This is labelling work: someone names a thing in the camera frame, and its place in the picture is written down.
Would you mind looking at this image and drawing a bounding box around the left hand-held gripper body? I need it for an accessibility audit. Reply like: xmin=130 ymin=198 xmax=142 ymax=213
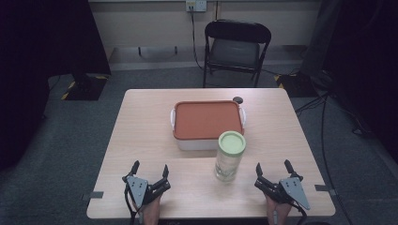
xmin=121 ymin=174 xmax=172 ymax=207

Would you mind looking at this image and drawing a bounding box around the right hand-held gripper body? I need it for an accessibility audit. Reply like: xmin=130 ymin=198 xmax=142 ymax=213
xmin=253 ymin=173 xmax=312 ymax=211

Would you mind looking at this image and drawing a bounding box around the clear jar with green lid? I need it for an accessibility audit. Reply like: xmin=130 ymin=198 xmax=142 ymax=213
xmin=213 ymin=130 xmax=247 ymax=183

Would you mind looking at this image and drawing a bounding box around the white box with orange lid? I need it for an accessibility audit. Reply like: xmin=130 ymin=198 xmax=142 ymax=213
xmin=169 ymin=99 xmax=247 ymax=152

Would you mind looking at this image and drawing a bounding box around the person's right hand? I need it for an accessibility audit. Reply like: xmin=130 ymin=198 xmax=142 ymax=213
xmin=265 ymin=194 xmax=294 ymax=225

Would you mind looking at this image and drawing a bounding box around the person's left hand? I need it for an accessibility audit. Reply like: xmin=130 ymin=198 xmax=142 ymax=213
xmin=136 ymin=194 xmax=162 ymax=225

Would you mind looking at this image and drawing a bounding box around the grey tape strip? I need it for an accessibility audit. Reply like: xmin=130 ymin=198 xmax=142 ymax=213
xmin=314 ymin=184 xmax=338 ymax=197
xmin=81 ymin=190 xmax=105 ymax=202

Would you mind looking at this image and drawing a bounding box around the black stand base yellow tape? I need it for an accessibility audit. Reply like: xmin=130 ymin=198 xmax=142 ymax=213
xmin=273 ymin=72 xmax=319 ymax=98
xmin=60 ymin=72 xmax=109 ymax=102

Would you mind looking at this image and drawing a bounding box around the black folding chair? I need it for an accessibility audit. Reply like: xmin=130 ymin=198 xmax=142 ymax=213
xmin=202 ymin=19 xmax=272 ymax=89

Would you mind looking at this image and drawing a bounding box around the dark curtain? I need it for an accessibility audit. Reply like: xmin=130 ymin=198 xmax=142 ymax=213
xmin=299 ymin=0 xmax=398 ymax=164
xmin=0 ymin=0 xmax=113 ymax=173

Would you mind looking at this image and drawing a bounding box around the left hand-held gripper cable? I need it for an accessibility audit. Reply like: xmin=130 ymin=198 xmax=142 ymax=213
xmin=123 ymin=185 xmax=139 ymax=225

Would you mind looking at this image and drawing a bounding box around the hand-held gripper cable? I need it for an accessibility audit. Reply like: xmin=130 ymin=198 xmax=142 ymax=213
xmin=123 ymin=185 xmax=139 ymax=225
xmin=289 ymin=201 xmax=310 ymax=225

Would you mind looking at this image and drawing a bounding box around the right hand-held gripper cable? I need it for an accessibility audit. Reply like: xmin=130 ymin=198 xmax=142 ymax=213
xmin=289 ymin=201 xmax=310 ymax=225

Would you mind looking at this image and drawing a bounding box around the black floor cable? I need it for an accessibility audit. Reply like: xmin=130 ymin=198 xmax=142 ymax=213
xmin=294 ymin=93 xmax=356 ymax=225

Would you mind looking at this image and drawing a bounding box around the black power cable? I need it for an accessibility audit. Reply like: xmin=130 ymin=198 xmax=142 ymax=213
xmin=189 ymin=5 xmax=206 ymax=70

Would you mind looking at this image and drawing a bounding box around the white wall socket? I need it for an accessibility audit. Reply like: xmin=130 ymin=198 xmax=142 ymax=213
xmin=185 ymin=0 xmax=208 ymax=13

